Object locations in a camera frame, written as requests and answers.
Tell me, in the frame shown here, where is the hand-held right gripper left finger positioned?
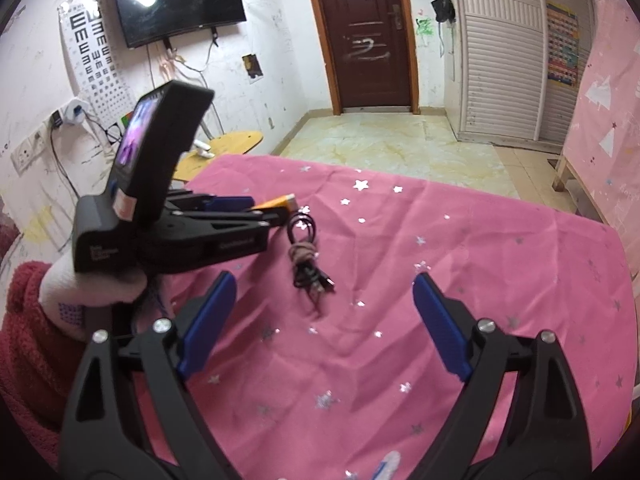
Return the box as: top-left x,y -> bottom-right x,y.
60,270 -> 238,480

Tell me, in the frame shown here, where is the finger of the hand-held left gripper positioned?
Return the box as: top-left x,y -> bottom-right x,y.
170,192 -> 256,213
172,209 -> 291,231

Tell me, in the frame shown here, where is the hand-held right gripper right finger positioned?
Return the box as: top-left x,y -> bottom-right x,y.
412,271 -> 593,480

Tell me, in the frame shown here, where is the small yellow box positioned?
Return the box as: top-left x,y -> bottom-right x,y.
252,194 -> 299,214

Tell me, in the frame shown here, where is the black cable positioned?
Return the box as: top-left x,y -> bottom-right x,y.
286,205 -> 337,307

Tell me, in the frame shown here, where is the person's left forearm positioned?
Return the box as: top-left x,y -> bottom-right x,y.
0,259 -> 101,473

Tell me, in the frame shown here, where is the person's left hand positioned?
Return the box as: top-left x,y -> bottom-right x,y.
39,261 -> 148,341

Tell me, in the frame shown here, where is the person's right hand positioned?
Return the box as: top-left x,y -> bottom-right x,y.
370,451 -> 401,480

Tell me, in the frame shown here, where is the yellow wooden round stool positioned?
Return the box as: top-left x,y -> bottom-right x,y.
172,131 -> 264,184

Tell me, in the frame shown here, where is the pink star tablecloth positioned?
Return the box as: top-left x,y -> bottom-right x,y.
132,154 -> 638,480

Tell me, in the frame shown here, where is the white plug-in device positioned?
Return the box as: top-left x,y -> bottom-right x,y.
63,100 -> 91,126

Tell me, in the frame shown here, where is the white eye chart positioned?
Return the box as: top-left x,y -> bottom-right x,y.
60,0 -> 134,132

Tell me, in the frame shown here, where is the dark brown door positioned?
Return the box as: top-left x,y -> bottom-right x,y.
305,0 -> 422,116

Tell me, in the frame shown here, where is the pink tree print curtain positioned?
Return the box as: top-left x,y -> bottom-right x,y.
562,0 -> 640,253

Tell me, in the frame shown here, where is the white shutter wardrobe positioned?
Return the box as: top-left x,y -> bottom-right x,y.
445,0 -> 598,144

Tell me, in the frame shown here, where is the colourful chart poster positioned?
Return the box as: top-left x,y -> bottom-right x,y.
545,2 -> 581,92

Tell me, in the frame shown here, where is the white wall socket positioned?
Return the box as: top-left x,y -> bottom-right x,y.
11,129 -> 51,176

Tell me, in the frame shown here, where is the open wall junction box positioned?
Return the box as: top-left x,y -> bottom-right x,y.
242,53 -> 264,81

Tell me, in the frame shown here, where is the black wall television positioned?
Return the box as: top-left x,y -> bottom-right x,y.
110,0 -> 247,50

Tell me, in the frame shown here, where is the wooden bed frame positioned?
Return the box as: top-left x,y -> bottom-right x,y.
551,154 -> 623,233

